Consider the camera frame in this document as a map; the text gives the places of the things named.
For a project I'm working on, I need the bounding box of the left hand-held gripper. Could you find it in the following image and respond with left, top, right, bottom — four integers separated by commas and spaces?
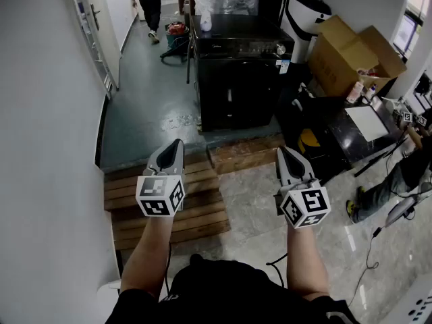
135, 138, 186, 218

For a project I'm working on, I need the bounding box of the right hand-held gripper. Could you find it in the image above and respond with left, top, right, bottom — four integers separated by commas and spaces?
276, 146, 331, 230

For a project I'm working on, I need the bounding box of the round black washing machine door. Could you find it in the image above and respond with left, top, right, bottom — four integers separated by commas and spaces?
202, 59, 276, 128

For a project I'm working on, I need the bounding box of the person's left forearm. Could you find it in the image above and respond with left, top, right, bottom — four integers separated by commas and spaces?
119, 214, 176, 298

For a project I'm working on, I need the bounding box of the person's right forearm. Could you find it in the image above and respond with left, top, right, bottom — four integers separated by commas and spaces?
286, 226, 331, 302

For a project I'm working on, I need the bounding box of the white room door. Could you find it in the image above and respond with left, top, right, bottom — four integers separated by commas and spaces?
69, 0, 122, 99

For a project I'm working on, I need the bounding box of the black washing machine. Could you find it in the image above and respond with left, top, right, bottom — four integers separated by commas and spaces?
190, 14, 296, 133

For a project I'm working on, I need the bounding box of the yellow and black item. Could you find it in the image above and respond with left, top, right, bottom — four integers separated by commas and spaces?
298, 128, 321, 155

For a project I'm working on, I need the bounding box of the black marble table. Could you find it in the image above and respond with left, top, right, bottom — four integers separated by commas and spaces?
276, 92, 406, 185

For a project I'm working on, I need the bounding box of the wooden slatted pallet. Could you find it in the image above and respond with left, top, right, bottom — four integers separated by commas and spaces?
103, 135, 286, 251

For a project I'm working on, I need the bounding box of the white laptop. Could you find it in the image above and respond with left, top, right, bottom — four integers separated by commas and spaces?
344, 105, 390, 143

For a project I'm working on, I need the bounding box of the pink bottle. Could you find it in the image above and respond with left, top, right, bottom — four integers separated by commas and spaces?
346, 81, 365, 103

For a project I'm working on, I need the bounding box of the thin metal pole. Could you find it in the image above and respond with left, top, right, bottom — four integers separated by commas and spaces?
186, 34, 194, 84

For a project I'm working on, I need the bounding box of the brown cardboard box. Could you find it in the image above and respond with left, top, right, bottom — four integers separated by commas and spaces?
306, 14, 408, 98

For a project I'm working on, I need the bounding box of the red vacuum cleaner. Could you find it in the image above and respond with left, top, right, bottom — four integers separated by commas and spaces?
159, 21, 191, 63

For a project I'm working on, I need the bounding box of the person's black clothing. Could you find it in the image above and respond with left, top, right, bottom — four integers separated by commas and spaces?
104, 253, 362, 324

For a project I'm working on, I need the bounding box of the white detergent bottle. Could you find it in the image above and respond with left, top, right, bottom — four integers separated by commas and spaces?
199, 11, 213, 32

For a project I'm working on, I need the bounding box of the white panel with black stripe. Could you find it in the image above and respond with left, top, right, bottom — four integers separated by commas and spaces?
279, 0, 333, 63

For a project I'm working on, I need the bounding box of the window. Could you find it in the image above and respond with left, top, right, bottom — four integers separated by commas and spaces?
393, 0, 431, 60

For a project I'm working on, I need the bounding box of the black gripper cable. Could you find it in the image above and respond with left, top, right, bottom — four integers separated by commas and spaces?
266, 253, 288, 288
163, 241, 173, 296

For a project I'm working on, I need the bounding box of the black floor cable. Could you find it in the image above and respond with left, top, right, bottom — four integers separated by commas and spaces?
346, 194, 416, 308

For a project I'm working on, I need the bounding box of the metal door handle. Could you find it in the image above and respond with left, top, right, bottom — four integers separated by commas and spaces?
90, 3, 101, 32

